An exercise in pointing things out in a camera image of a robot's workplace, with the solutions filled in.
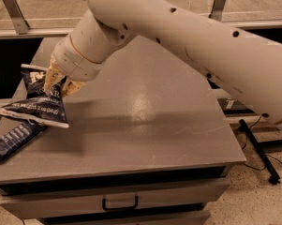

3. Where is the left metal railing bracket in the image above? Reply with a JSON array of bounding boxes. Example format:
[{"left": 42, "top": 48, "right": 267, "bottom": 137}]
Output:
[{"left": 2, "top": 0, "right": 30, "bottom": 35}]

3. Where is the blue rxbar blueberry bar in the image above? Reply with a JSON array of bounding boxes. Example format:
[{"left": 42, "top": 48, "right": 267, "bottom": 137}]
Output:
[{"left": 0, "top": 122, "right": 47, "bottom": 163}]

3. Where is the grey drawer cabinet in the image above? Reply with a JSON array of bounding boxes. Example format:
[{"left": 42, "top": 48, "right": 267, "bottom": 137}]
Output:
[{"left": 0, "top": 37, "right": 245, "bottom": 225}]

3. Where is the right metal railing bracket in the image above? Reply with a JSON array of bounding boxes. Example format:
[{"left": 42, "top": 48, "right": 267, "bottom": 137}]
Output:
[{"left": 209, "top": 0, "right": 227, "bottom": 21}]

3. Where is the blue chip bag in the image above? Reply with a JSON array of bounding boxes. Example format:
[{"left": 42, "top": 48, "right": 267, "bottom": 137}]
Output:
[{"left": 0, "top": 64, "right": 69, "bottom": 128}]

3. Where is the metal railing bracket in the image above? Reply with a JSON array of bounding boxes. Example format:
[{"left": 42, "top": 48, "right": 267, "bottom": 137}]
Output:
[
  {"left": 209, "top": 0, "right": 227, "bottom": 21},
  {"left": 2, "top": 0, "right": 30, "bottom": 35}
]

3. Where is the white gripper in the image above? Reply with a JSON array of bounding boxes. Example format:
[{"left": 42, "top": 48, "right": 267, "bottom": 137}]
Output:
[{"left": 44, "top": 36, "right": 102, "bottom": 97}]

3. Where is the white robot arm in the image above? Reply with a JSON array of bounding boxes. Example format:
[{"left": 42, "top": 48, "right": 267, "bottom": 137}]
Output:
[{"left": 44, "top": 0, "right": 282, "bottom": 131}]

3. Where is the black floor cable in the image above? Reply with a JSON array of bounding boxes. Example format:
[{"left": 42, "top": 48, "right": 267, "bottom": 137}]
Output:
[{"left": 240, "top": 115, "right": 282, "bottom": 173}]

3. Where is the black floor stand bar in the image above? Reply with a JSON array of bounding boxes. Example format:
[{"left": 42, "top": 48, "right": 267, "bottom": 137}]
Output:
[{"left": 239, "top": 119, "right": 280, "bottom": 185}]

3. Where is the black drawer handle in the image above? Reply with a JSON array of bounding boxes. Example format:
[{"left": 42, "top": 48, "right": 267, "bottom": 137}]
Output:
[{"left": 101, "top": 196, "right": 139, "bottom": 212}]

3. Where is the upper grey drawer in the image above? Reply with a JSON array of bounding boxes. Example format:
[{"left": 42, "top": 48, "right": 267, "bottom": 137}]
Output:
[{"left": 0, "top": 177, "right": 230, "bottom": 219}]

